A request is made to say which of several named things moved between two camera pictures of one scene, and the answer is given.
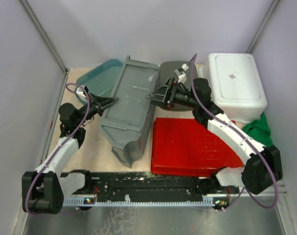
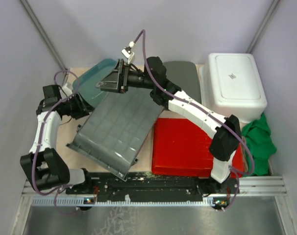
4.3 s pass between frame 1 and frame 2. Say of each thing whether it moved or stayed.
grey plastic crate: moved
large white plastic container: stayed
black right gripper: moved
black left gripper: moved
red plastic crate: stayed
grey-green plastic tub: stayed
